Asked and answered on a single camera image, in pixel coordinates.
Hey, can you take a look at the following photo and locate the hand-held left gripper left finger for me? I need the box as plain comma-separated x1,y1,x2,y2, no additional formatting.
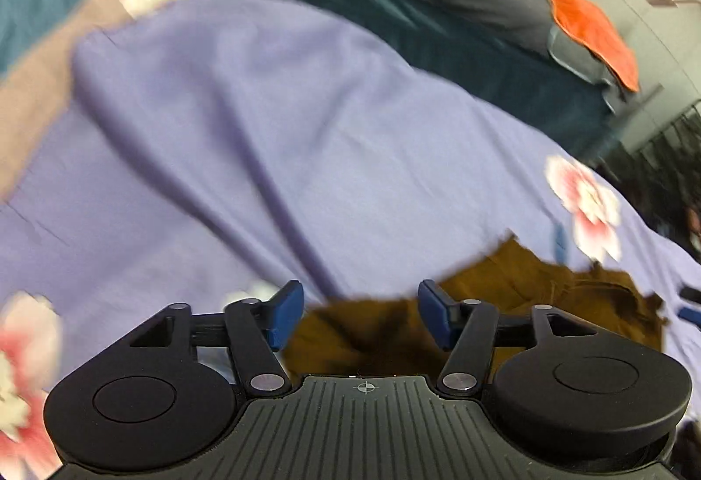
128,281,305,398

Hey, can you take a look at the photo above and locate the brown sweater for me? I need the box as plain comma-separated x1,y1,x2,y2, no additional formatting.
285,233,666,380

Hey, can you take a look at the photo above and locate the black metal rack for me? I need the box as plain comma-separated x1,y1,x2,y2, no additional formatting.
602,101,701,252

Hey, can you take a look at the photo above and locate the purple floral bedsheet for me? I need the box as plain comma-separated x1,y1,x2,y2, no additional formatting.
0,0,701,480

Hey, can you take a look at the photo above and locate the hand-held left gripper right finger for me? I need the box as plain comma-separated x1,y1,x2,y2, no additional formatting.
418,279,599,398

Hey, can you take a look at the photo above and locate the grey blue cushion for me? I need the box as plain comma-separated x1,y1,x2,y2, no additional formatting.
548,27,621,87

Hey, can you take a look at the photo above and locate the orange cloth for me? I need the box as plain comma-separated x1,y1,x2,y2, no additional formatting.
546,0,641,93

